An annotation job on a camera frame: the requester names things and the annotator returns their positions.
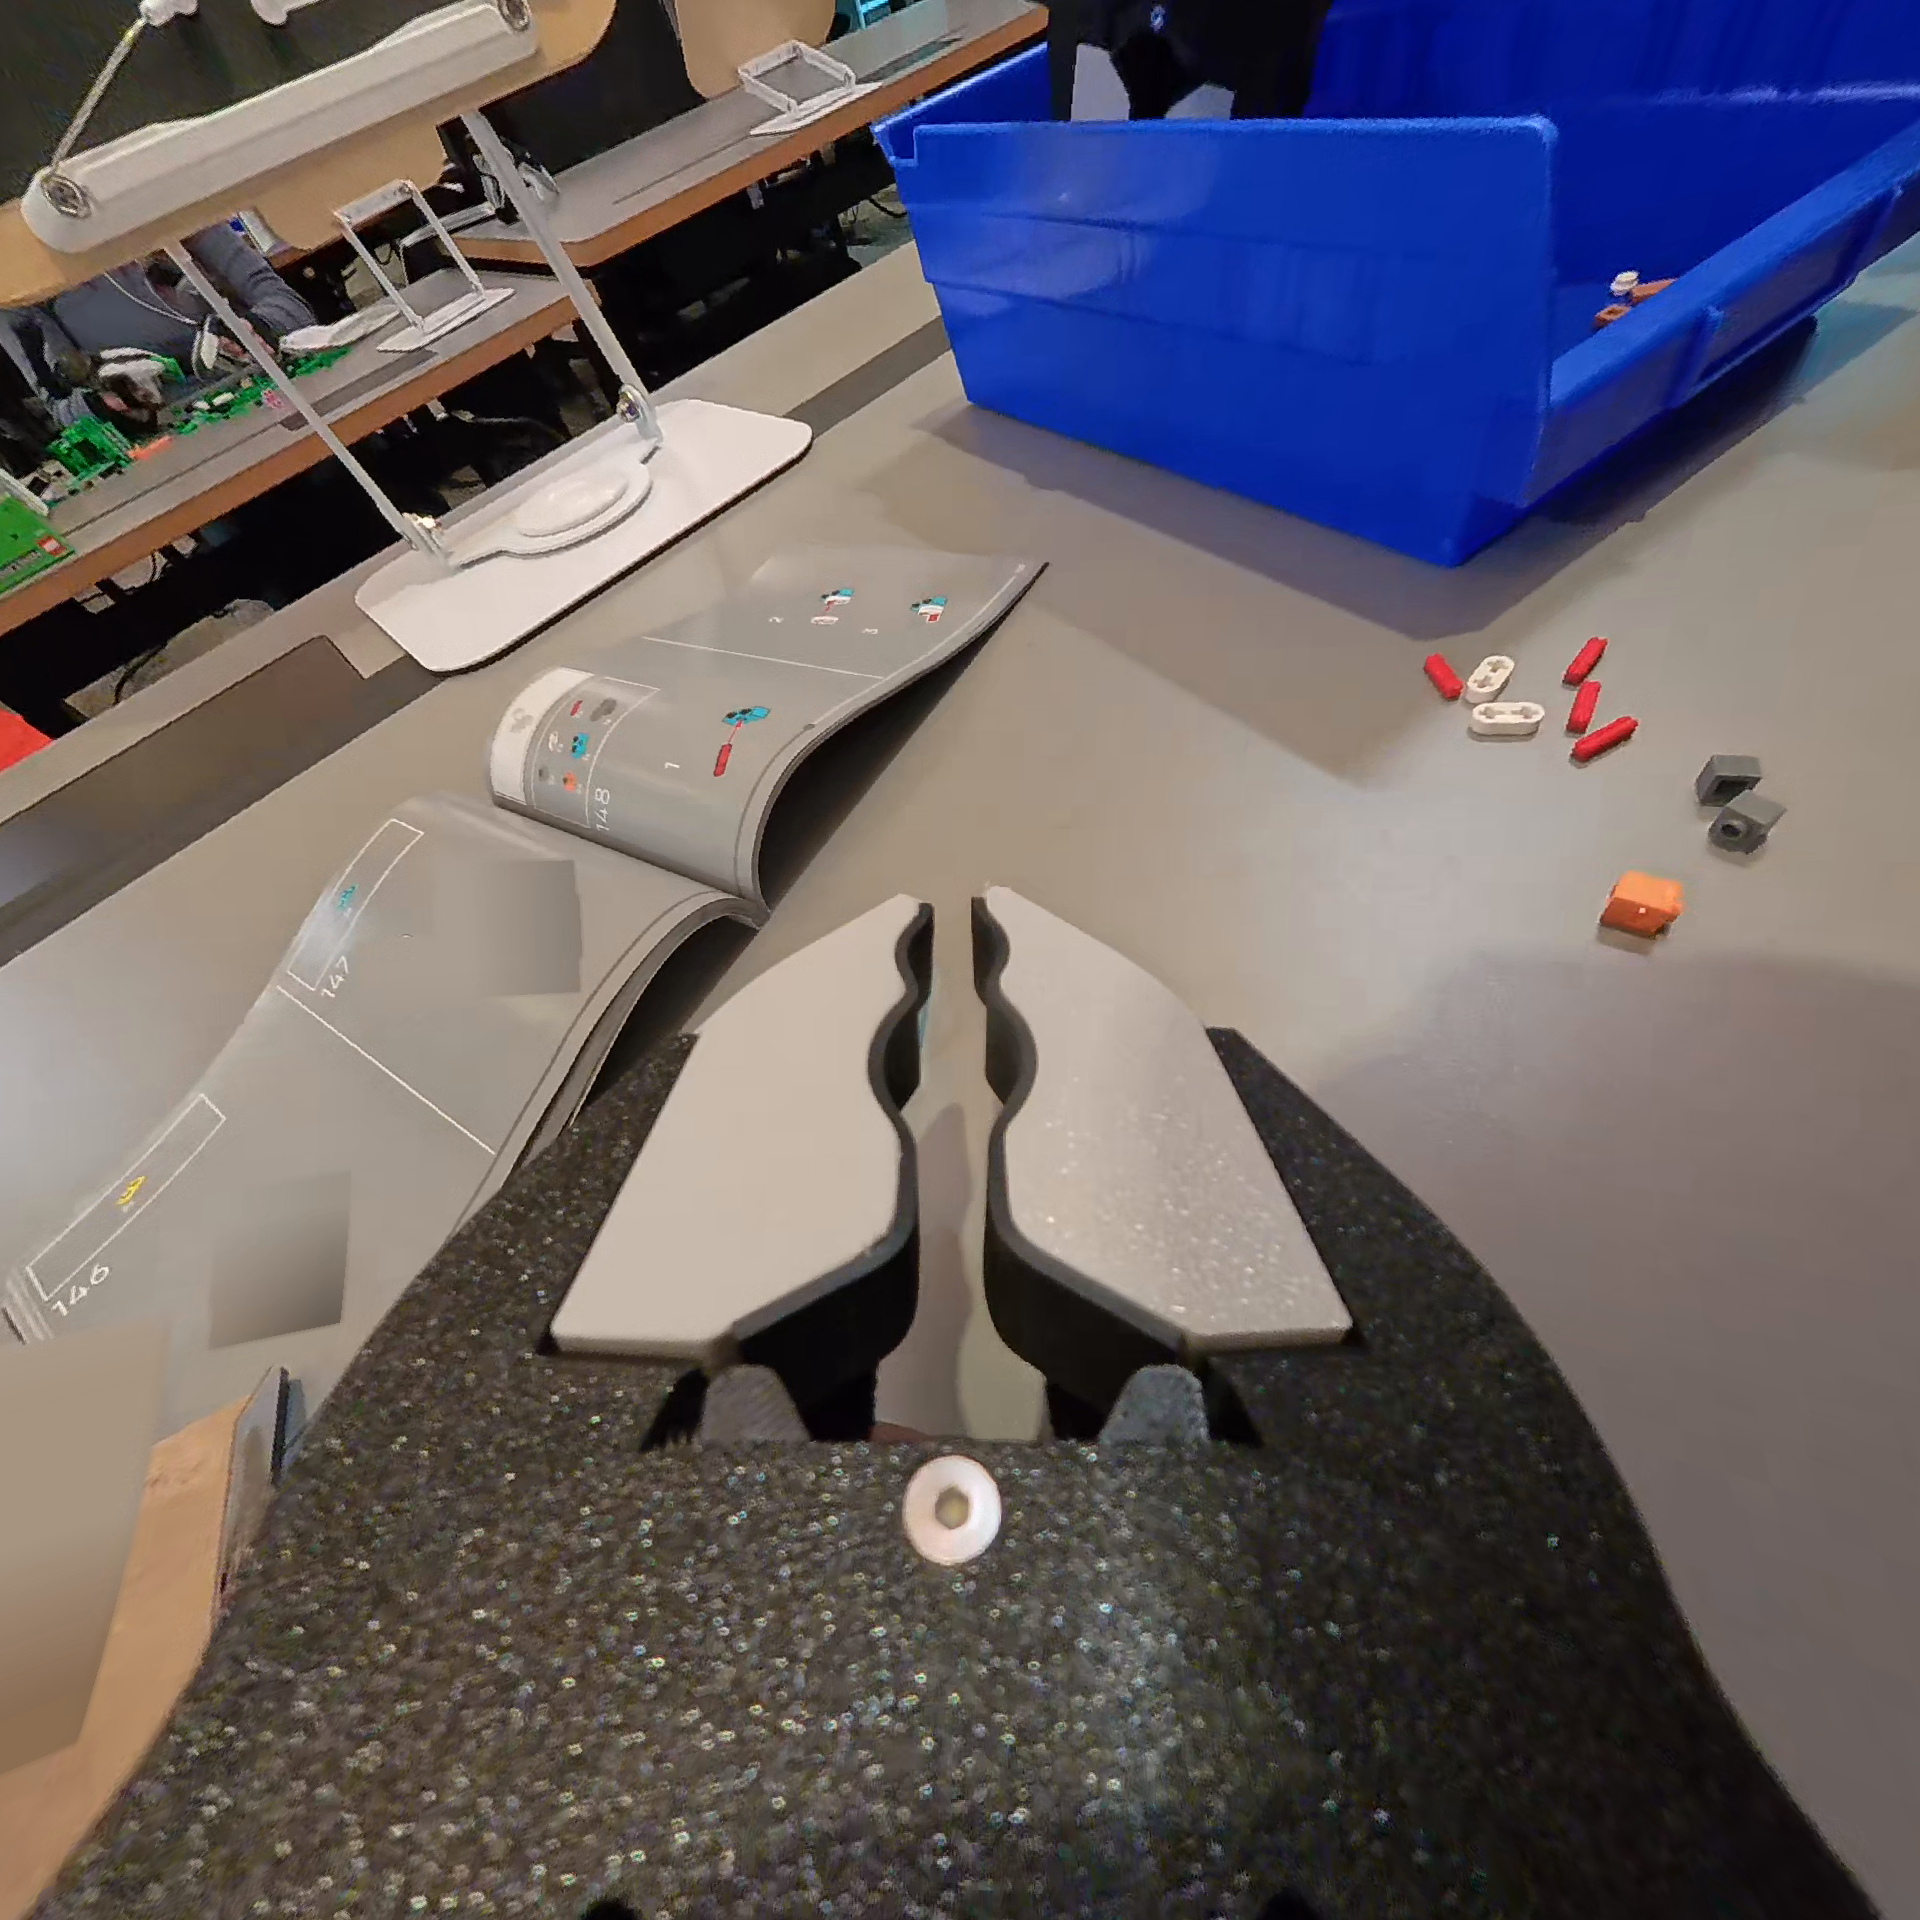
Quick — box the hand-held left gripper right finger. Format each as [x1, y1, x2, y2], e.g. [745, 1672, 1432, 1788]
[968, 885, 1358, 1355]

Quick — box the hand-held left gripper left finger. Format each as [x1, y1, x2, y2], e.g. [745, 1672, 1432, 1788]
[545, 895, 936, 1369]

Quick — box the blue plastic bin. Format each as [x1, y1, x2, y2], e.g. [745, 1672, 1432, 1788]
[873, 0, 1920, 569]

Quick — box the grey desk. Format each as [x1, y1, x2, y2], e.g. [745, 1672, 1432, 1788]
[0, 225, 1920, 1920]

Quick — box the grey instruction booklet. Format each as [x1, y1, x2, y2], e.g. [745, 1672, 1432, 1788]
[0, 552, 1052, 1353]

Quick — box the wood-edged background table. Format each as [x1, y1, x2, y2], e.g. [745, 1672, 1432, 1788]
[0, 264, 586, 640]
[450, 0, 1052, 275]

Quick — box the dark printed cardboard box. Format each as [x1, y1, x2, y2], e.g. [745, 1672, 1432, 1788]
[0, 1364, 304, 1920]

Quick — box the white bar lamp head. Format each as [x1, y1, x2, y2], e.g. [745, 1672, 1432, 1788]
[20, 0, 541, 256]

